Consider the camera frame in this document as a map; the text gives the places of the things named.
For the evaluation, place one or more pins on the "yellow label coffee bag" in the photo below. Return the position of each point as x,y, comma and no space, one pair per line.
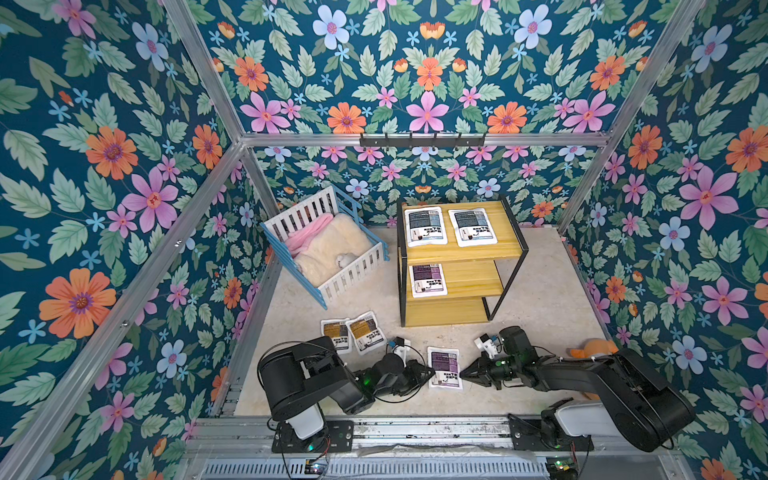
338,332
366,334

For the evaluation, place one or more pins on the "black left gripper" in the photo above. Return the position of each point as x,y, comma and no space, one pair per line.
413,370

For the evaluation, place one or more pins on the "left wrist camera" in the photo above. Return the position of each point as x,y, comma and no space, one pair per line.
399,346

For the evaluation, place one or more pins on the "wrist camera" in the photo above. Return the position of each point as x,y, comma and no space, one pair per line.
399,346
490,345

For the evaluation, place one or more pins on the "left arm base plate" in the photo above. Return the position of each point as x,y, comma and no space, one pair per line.
334,437

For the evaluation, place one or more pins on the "pink blanket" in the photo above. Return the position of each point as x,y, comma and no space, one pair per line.
300,240

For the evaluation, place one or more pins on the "white and blue toy crib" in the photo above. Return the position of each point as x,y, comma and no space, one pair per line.
329,200

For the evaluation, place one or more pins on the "cream fluffy blanket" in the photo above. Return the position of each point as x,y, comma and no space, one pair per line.
340,243

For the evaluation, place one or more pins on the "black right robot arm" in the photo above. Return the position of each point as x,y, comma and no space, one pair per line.
634,400

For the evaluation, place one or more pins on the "yellow wooden three-tier shelf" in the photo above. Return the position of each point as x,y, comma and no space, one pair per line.
477,278

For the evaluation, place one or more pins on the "purple label coffee bag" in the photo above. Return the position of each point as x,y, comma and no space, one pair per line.
427,281
445,362

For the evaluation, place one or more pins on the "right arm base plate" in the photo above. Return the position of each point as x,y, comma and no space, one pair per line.
544,434

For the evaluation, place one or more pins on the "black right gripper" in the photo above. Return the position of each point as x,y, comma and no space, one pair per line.
491,367

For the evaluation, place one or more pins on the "white perforated cable tray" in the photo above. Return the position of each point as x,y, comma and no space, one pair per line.
379,468

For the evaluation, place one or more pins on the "yellow label coffee bag right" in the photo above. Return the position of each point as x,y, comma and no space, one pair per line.
366,334

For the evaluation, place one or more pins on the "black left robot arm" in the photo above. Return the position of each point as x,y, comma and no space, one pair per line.
296,376

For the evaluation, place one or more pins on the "black wall hook rail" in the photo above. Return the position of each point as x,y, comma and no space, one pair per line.
411,140

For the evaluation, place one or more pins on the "yellow label coffee bag left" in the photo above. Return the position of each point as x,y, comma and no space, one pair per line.
338,332

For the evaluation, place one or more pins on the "orange plush fish toy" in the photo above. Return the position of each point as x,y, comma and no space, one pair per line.
594,348

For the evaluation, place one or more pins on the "grey label coffee bag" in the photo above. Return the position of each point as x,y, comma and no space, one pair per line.
425,226
472,227

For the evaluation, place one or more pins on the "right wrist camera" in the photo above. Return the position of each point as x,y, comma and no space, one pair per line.
490,345

